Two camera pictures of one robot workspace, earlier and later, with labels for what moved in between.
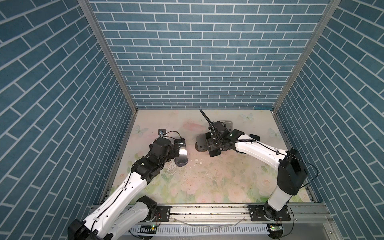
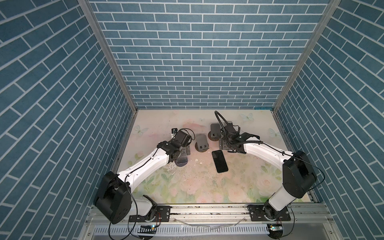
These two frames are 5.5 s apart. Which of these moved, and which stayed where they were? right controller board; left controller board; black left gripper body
Moved: black left gripper body
Stayed: right controller board; left controller board
